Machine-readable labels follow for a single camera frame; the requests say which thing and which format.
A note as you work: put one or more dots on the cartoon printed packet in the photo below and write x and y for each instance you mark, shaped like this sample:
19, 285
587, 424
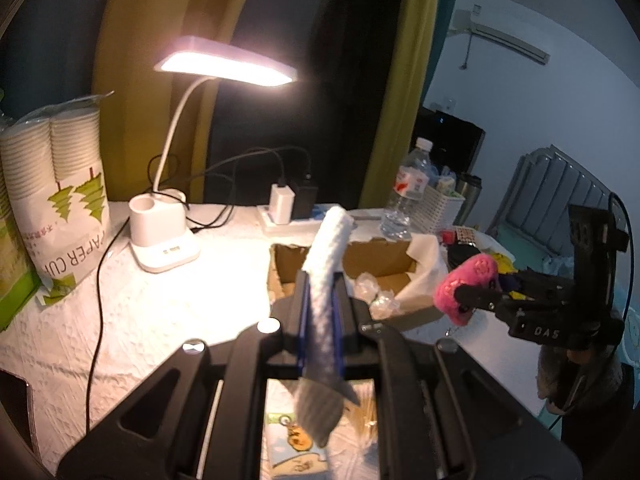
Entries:
290, 452

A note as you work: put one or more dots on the white textured cloth roll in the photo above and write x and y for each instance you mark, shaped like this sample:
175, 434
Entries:
326, 260

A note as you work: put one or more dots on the pale wooden sticks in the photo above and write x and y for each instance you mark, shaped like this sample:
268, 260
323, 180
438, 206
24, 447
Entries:
362, 410

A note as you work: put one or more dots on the white textured tablecloth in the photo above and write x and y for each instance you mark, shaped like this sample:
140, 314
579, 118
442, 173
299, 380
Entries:
150, 320

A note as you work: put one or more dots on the pink plush toy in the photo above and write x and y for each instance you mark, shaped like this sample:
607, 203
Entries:
475, 267

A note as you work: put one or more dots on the black round container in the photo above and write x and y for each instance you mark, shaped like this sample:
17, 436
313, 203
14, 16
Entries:
460, 256

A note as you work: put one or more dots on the packets in basket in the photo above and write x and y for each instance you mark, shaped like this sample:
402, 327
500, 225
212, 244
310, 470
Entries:
445, 180

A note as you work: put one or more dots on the white power strip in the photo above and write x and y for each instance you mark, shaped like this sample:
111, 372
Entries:
267, 225

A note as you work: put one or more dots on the white air conditioner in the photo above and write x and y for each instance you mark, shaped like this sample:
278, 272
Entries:
505, 37

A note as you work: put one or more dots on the steel thermos cup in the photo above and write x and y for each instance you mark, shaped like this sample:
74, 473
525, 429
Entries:
470, 195

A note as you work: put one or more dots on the black appliance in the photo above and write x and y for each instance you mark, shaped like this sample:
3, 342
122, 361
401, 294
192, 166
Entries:
450, 135

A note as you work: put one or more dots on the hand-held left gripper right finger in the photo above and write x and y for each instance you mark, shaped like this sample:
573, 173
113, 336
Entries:
339, 320

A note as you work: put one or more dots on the white charger plug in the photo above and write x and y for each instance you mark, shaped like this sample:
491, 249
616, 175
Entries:
281, 205

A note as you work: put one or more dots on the white woven basket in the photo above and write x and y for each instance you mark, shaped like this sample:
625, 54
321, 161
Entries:
442, 212

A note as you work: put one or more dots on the person's right hand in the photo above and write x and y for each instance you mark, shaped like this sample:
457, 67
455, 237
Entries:
550, 375

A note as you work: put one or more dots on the dark flat device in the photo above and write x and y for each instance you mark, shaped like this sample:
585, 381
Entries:
15, 410

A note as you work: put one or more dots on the white paper sheet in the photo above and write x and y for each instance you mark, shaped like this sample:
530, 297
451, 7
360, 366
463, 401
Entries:
425, 265

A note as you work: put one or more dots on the paper cups package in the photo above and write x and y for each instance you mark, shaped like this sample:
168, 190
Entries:
50, 160

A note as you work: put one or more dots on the yellow curtain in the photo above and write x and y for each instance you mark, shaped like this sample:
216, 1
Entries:
400, 85
135, 35

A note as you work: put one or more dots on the teal curtain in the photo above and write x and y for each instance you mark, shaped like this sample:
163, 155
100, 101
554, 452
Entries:
442, 10

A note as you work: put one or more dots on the grey slatted headboard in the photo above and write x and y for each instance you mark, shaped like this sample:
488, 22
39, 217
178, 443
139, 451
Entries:
550, 195

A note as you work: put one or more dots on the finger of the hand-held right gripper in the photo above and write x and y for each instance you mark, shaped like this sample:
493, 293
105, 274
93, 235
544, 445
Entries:
542, 280
480, 296

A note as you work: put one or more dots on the yellow small item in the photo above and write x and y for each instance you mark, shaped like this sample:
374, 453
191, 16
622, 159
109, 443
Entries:
501, 261

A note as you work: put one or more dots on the clear plastic water bottle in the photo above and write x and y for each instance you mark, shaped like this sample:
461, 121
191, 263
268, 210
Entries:
407, 195

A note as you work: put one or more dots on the crumpled clear plastic wrap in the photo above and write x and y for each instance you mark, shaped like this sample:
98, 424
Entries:
370, 285

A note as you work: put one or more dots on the black charger plug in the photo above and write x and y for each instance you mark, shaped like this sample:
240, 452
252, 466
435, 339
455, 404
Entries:
305, 197

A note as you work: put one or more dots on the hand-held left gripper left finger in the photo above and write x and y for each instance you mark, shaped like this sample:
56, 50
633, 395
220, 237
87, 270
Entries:
301, 325

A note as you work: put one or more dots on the brown cardboard box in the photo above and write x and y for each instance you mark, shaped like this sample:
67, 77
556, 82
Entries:
295, 265

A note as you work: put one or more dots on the red patterned packet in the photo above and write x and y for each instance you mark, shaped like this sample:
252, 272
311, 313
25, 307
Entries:
460, 235

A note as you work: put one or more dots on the white desk lamp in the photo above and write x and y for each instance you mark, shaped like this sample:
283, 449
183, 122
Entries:
165, 255

